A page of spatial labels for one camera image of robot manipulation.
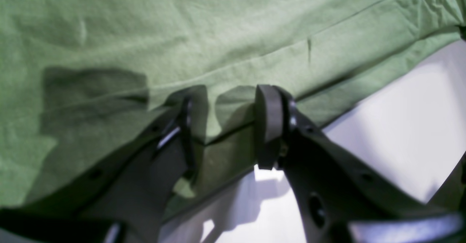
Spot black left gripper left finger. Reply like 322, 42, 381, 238
1, 86, 208, 243

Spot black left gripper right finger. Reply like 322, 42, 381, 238
254, 84, 465, 243

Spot green T-shirt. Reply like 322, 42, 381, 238
1, 0, 465, 217

